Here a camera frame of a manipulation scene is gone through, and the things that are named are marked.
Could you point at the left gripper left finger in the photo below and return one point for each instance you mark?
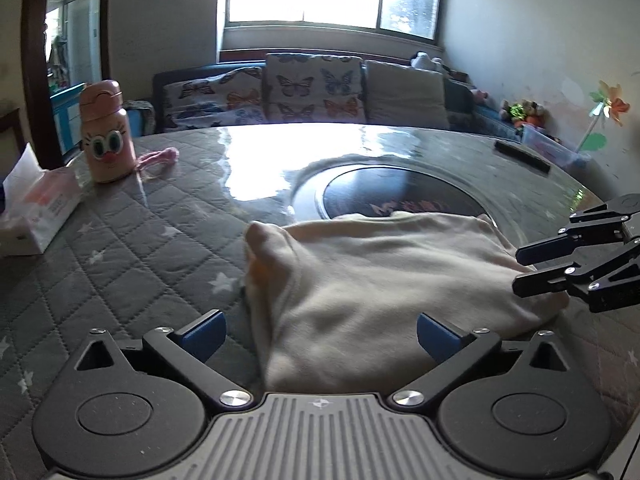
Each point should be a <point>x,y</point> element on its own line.
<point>183,354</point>

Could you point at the butterfly cushion left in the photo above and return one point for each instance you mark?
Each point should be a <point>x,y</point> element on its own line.
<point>230,99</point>

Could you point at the butterfly cushion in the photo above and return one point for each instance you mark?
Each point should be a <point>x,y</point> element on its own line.
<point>230,99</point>
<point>314,88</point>

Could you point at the white plush toy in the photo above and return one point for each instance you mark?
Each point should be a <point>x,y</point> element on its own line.
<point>423,61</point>

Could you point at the grey quilted table cover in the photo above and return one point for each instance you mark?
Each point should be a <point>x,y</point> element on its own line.
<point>82,399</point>

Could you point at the blue sofa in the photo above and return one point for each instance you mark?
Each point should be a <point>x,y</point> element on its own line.
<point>462,102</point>

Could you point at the cream white sweater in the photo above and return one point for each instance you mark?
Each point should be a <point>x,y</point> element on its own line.
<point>334,303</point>

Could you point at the white tissue box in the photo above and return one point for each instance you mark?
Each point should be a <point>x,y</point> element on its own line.
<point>35,204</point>

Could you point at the pink cartoon water bottle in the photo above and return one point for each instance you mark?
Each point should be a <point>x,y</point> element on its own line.
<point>105,132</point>

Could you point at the plain beige cushion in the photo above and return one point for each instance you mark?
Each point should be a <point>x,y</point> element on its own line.
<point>404,96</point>

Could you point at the round black stove plate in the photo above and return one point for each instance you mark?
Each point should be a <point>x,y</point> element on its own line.
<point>378,188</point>

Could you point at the butterfly cushion right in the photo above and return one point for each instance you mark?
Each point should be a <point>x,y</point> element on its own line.
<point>314,88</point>

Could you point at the black remote control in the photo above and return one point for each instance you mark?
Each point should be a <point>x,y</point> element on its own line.
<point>514,152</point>

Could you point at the plush toy pile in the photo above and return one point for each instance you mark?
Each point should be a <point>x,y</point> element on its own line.
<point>523,112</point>

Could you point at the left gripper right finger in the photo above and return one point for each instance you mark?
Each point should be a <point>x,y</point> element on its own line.
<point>456,355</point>

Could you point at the colourful paper pinwheel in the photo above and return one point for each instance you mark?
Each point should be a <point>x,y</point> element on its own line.
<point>608,106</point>

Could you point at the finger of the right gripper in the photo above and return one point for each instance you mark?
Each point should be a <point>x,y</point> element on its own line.
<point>552,248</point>
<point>546,281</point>

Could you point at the clear plastic storage box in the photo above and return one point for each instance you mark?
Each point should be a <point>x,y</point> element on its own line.
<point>553,151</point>

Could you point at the blue plastic cabinet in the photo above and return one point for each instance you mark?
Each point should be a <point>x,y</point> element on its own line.
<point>66,113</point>

